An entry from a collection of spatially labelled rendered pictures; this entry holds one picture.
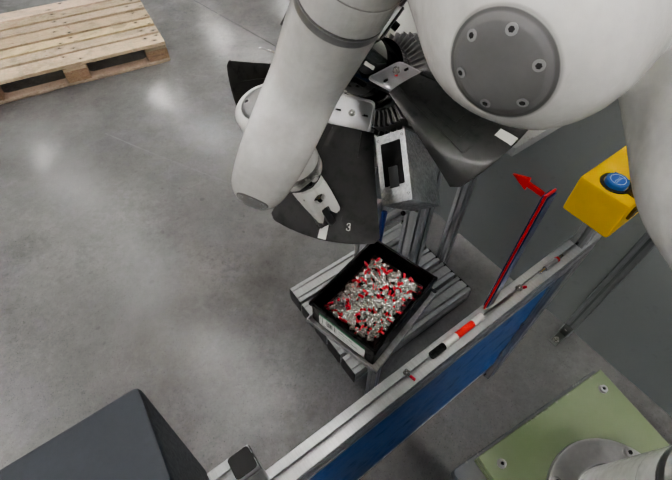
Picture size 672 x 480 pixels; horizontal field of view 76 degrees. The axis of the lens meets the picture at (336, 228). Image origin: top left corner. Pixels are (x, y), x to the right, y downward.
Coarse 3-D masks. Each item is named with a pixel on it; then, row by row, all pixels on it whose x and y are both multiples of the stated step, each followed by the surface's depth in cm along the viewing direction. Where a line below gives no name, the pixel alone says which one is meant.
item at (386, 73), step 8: (392, 64) 82; (400, 64) 82; (376, 72) 80; (384, 72) 80; (392, 72) 80; (400, 72) 80; (408, 72) 80; (416, 72) 80; (376, 80) 79; (392, 80) 78; (400, 80) 78; (384, 88) 77; (392, 88) 76
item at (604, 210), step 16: (608, 160) 84; (624, 160) 84; (592, 176) 81; (576, 192) 84; (592, 192) 81; (608, 192) 78; (624, 192) 78; (576, 208) 85; (592, 208) 82; (608, 208) 80; (624, 208) 77; (592, 224) 84; (608, 224) 81
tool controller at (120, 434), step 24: (120, 408) 39; (144, 408) 39; (72, 432) 38; (96, 432) 38; (120, 432) 37; (144, 432) 37; (168, 432) 43; (24, 456) 37; (48, 456) 37; (72, 456) 36; (96, 456) 36; (120, 456) 36; (144, 456) 35; (168, 456) 37; (192, 456) 48
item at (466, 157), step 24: (408, 96) 74; (432, 96) 74; (408, 120) 72; (432, 120) 71; (456, 120) 70; (480, 120) 69; (432, 144) 69; (456, 144) 68; (480, 144) 67; (504, 144) 66; (456, 168) 67; (480, 168) 66
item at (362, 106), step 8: (344, 96) 85; (352, 96) 86; (336, 104) 85; (344, 104) 85; (352, 104) 86; (360, 104) 86; (368, 104) 86; (336, 112) 85; (344, 112) 86; (360, 112) 86; (368, 112) 86; (336, 120) 85; (344, 120) 86; (352, 120) 86; (360, 120) 86; (368, 120) 87; (360, 128) 86; (368, 128) 87
